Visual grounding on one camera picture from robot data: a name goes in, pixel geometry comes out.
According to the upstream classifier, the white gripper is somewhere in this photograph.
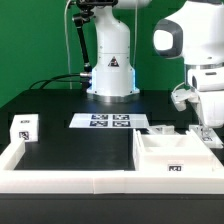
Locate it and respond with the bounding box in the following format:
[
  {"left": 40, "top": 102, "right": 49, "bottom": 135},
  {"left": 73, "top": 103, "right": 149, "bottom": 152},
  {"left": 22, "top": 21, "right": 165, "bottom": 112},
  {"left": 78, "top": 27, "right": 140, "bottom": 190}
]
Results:
[{"left": 187, "top": 70, "right": 224, "bottom": 128}]

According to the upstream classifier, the white door panel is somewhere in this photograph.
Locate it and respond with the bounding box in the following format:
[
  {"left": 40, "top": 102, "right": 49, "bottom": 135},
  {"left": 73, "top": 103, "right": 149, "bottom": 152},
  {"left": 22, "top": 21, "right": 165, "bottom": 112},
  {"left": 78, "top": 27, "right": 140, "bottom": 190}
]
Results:
[
  {"left": 148, "top": 125, "right": 175, "bottom": 135},
  {"left": 189, "top": 125, "right": 223, "bottom": 149}
]

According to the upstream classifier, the white cabinet body box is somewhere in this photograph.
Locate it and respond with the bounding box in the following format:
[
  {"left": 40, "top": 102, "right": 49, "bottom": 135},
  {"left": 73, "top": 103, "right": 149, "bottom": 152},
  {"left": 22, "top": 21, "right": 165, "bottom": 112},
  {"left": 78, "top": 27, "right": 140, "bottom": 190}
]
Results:
[{"left": 133, "top": 130, "right": 223, "bottom": 173}]

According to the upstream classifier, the small white cabinet top block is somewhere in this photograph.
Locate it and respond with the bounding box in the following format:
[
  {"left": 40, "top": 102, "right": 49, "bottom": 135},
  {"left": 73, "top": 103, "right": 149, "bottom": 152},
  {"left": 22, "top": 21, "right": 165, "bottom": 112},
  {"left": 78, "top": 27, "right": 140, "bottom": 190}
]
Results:
[{"left": 10, "top": 114, "right": 39, "bottom": 142}]

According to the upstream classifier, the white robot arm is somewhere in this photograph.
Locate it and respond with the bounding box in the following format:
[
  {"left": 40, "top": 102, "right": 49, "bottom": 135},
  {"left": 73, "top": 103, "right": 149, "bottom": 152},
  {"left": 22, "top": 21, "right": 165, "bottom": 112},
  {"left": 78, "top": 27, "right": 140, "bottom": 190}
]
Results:
[{"left": 87, "top": 0, "right": 224, "bottom": 128}]

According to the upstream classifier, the white fiducial marker sheet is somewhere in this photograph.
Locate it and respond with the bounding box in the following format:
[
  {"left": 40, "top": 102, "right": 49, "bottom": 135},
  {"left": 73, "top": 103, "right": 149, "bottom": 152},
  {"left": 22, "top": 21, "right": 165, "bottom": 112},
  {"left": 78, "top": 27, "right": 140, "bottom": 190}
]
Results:
[{"left": 69, "top": 113, "right": 149, "bottom": 128}]

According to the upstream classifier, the black cable bundle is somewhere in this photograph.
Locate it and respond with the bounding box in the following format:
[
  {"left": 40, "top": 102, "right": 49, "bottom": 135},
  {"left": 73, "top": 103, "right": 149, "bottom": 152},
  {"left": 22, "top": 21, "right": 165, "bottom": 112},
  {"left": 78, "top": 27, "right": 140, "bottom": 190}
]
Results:
[{"left": 29, "top": 73, "right": 93, "bottom": 90}]

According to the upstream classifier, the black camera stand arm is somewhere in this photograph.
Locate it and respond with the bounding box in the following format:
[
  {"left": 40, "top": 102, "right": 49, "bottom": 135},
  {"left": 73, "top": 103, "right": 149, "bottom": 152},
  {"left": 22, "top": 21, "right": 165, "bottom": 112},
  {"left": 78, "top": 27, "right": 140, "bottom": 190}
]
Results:
[{"left": 72, "top": 0, "right": 118, "bottom": 72}]

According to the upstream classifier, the white hanging cable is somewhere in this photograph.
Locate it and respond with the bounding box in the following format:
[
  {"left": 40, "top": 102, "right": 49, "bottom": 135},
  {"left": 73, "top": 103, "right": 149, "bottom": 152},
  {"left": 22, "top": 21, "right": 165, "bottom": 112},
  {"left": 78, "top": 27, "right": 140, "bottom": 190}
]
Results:
[{"left": 63, "top": 0, "right": 74, "bottom": 90}]

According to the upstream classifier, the white U-shaped fence frame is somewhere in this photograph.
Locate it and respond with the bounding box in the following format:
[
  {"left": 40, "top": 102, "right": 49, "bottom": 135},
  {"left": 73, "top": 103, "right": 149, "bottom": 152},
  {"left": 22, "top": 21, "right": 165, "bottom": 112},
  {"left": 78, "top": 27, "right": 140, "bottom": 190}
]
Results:
[{"left": 0, "top": 139, "right": 224, "bottom": 194}]

